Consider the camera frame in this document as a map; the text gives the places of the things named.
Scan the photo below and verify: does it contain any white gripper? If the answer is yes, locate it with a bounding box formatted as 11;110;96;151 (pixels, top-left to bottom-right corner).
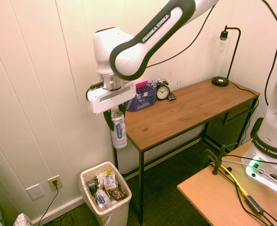
86;82;137;131

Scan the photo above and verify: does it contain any white blue drink can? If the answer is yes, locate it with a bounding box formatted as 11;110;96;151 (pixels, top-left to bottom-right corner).
111;111;128;150

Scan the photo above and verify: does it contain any discarded white blue can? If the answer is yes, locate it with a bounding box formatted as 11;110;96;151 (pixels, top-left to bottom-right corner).
95;188;112;210

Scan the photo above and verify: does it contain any beige plastic trash bin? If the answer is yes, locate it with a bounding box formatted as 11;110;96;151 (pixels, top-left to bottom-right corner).
79;161;133;226

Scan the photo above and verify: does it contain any blue mesh desk organizer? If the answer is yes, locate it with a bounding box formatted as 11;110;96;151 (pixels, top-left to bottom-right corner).
125;82;158;113

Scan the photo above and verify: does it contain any black twin-bell alarm clock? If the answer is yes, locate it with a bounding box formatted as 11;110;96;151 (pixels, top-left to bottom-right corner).
156;78;171;101

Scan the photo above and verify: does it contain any white yellow snack bag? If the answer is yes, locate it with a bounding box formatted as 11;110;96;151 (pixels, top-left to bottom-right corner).
103;169;118;190

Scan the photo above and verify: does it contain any dark shiny snack wrapper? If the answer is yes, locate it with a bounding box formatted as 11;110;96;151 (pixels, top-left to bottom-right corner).
108;187;126;201

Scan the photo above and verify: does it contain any black desk lamp with bulb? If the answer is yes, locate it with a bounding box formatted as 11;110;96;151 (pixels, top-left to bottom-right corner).
211;25;242;88

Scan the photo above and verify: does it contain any black metal table clamp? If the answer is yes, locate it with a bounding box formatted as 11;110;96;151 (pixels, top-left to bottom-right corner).
200;142;238;176

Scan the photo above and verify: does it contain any patterned tissue box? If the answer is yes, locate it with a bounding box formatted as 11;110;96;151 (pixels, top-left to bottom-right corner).
12;212;33;226

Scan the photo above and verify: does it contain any wooden desk with black frame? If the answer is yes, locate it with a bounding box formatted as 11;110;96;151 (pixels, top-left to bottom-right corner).
112;78;261;226

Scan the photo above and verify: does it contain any beige wall power outlet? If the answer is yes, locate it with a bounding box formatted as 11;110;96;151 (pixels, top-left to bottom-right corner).
47;174;64;192

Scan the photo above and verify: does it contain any black power cord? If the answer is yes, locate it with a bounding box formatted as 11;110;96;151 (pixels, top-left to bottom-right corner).
38;180;59;226

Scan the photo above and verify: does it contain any white blank wall plate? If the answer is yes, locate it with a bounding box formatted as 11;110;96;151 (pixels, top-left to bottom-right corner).
25;183;46;201

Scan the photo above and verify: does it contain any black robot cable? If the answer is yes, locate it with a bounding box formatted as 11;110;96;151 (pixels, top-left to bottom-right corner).
146;4;217;69

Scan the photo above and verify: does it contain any black lamp cord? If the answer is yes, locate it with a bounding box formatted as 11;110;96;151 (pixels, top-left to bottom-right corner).
228;81;260;146

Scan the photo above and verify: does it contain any grey cable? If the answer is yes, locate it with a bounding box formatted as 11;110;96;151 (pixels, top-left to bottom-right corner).
221;158;277;189

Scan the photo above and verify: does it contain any yellow network cable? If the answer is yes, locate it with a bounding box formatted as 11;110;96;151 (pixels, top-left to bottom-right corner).
208;161;248;196

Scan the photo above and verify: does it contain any black inline cable adapter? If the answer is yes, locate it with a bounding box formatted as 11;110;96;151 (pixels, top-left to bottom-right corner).
244;194;265;215

